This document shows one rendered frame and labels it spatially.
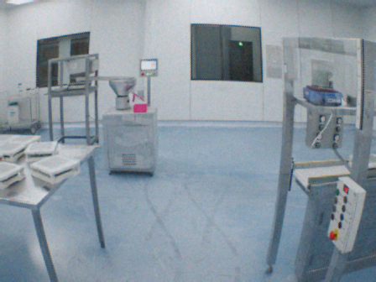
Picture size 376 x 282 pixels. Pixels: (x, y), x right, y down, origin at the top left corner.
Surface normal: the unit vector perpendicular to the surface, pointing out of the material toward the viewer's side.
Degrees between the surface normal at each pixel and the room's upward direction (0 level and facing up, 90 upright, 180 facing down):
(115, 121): 90
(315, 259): 90
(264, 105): 90
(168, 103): 90
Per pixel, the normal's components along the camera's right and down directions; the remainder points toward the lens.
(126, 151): -0.01, 0.25
